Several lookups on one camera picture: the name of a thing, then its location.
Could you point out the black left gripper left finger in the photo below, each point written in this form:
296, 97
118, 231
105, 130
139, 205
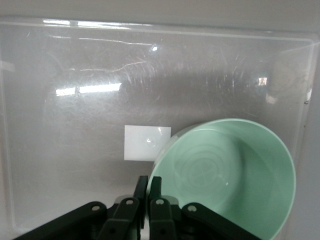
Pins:
125, 220

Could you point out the white rectangular label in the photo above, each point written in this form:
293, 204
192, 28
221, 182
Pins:
140, 142

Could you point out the mint green bowl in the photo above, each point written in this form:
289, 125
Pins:
225, 170

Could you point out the clear plastic box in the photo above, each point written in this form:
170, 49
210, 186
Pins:
87, 112

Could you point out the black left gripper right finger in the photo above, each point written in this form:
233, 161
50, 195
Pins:
162, 220

